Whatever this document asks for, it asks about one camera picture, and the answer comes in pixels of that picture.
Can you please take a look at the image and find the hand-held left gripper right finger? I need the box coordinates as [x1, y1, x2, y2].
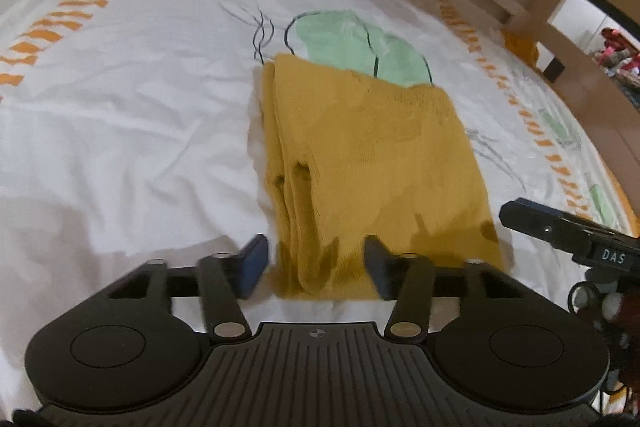
[363, 234, 527, 340]

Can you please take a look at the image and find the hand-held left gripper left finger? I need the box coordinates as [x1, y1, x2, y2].
[107, 234, 271, 340]

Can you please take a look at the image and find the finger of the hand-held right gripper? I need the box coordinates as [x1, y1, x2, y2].
[498, 198, 587, 254]

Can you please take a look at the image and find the black cable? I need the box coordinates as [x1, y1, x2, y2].
[567, 281, 603, 324]

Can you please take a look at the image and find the white leaf-print bedsheet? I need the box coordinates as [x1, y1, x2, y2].
[0, 0, 637, 414]

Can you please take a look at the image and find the pile of colourful clothes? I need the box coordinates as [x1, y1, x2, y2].
[597, 27, 640, 108]

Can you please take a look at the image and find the mustard yellow knit sweater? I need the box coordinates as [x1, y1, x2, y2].
[260, 53, 517, 301]

